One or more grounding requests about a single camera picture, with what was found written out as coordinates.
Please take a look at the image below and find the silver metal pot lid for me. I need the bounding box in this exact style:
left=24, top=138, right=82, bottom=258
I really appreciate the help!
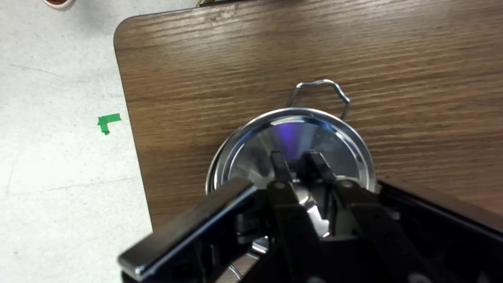
left=205, top=107, right=379, bottom=197

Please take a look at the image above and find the red rimmed round object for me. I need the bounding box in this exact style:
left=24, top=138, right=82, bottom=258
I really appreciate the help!
left=43, top=0, right=77, bottom=10

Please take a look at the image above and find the green floor tape mark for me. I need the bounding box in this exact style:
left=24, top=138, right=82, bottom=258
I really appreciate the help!
left=96, top=112, right=123, bottom=137

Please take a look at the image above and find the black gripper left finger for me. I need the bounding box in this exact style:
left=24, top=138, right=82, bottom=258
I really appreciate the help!
left=266, top=149, right=337, bottom=283

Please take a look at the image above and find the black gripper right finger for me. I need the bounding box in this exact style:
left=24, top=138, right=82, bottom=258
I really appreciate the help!
left=305, top=149, right=437, bottom=283

